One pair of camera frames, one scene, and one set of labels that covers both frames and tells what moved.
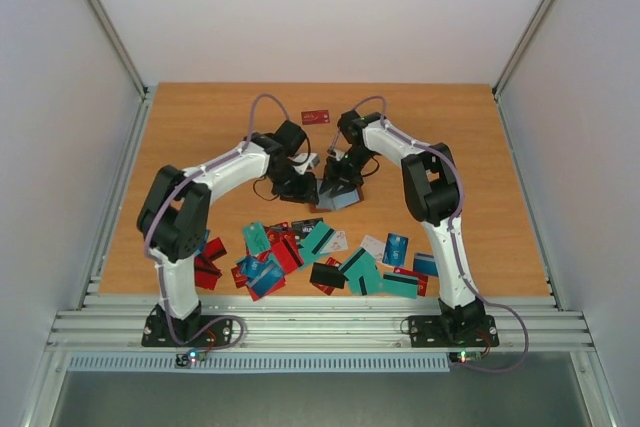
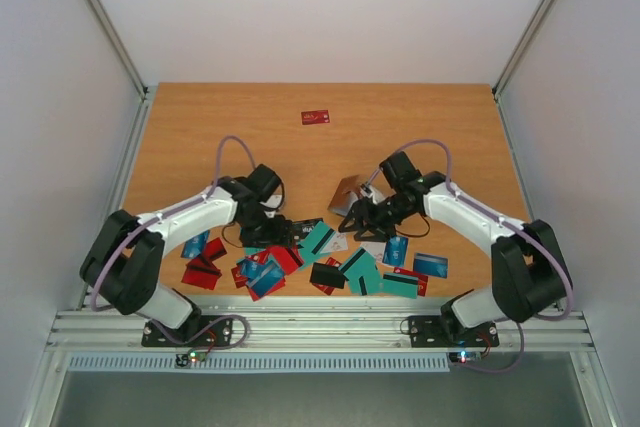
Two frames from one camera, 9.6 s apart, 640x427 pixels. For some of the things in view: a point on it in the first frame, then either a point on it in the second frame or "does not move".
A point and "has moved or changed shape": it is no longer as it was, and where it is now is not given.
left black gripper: (304, 193) → (280, 235)
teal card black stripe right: (364, 277) does not move
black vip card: (303, 227) does not move
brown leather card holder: (330, 204) has moved or changed shape
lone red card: (314, 117) does not move
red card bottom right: (421, 277) does not move
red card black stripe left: (206, 273) does not move
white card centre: (337, 243) does not move
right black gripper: (342, 181) → (375, 212)
